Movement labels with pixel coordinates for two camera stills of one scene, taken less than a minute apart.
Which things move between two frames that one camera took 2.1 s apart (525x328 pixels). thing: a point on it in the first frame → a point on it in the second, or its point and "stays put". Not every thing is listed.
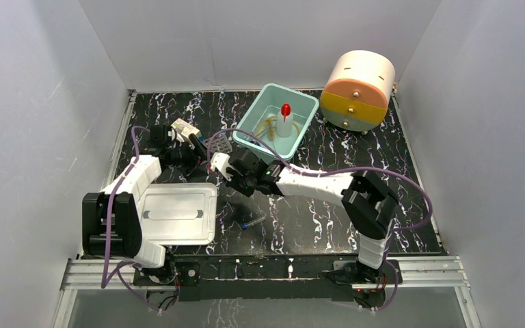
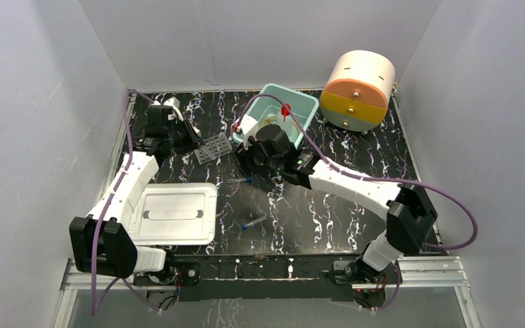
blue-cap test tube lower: (245, 225) stays put
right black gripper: (233, 184) → (245, 156)
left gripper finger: (200, 147) → (197, 139)
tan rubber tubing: (268, 124) stays put
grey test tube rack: (219, 143) stays put
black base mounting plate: (299, 277) stays put
